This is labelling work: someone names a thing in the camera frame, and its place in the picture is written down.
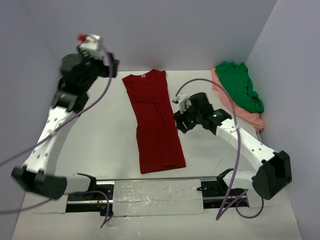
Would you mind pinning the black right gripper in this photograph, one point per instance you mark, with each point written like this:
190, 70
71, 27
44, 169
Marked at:
181, 122

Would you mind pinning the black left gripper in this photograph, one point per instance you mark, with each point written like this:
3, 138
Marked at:
110, 68

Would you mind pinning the red t-shirt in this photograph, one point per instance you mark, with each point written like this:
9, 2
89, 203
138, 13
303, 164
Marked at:
159, 146

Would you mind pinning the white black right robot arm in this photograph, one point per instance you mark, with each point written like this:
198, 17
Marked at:
271, 169

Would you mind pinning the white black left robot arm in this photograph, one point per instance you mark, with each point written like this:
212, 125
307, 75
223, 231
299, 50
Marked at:
37, 175

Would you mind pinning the green t-shirt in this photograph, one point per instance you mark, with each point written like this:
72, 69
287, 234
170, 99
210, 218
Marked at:
236, 81

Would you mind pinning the salmon pink t-shirt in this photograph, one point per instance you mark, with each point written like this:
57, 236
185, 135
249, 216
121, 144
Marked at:
252, 118

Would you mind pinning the white cardboard front cover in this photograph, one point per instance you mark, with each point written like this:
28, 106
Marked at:
275, 223

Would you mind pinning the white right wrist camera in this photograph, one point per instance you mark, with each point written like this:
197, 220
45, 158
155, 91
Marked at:
182, 100

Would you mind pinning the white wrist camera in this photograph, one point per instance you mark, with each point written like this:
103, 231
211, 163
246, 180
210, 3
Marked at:
182, 100
90, 46

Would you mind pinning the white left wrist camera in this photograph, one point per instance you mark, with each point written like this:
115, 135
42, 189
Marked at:
90, 46

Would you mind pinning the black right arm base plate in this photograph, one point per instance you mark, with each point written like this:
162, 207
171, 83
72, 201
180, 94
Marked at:
213, 192

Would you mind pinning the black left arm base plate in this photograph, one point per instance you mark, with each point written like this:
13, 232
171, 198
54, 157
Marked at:
93, 202

